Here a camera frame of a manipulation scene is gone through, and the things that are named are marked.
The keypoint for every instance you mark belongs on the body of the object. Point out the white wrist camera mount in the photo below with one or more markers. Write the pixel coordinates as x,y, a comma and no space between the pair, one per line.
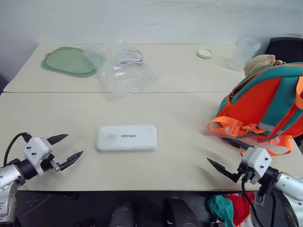
35,149
258,159

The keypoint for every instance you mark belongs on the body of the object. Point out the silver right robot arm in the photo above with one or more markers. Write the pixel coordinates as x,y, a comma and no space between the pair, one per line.
287,184

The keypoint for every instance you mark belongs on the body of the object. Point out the white rectangular case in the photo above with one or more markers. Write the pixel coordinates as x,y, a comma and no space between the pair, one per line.
126,138

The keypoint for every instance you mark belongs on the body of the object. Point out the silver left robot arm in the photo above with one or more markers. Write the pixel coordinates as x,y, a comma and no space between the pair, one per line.
10,173

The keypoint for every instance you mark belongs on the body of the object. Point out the beige plush pendant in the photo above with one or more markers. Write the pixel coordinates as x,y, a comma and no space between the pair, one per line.
256,62

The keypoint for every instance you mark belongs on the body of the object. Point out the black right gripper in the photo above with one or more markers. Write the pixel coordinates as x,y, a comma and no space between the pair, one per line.
246,173

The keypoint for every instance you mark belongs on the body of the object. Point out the orange and teal backpack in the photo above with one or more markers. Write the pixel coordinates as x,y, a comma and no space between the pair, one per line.
262,99

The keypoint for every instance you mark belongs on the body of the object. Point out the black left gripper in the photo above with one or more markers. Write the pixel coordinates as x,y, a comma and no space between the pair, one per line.
50,163

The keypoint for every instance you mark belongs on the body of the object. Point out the clear plastic bag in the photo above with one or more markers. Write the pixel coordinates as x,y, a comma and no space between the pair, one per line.
127,78
104,50

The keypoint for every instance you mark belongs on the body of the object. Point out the round cream lid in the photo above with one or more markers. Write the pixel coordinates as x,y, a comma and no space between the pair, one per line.
204,52

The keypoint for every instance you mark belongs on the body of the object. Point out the green silicone mat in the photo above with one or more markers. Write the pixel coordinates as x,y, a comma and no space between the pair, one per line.
67,61

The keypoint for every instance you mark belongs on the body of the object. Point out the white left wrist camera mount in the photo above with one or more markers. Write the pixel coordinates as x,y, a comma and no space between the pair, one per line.
35,149

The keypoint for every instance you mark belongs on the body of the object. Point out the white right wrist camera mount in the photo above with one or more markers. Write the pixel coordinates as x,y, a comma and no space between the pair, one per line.
258,159

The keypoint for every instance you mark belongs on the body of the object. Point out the black chair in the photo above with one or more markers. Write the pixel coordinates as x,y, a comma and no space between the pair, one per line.
286,48

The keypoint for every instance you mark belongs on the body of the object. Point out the dark rounded shape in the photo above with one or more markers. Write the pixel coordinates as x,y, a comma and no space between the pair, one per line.
123,216

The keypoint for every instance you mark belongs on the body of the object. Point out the clear plastic cup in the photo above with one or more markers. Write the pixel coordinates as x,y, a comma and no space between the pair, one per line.
243,53

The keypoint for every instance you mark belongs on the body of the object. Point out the red green white cloth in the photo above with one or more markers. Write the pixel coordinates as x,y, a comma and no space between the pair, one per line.
227,208

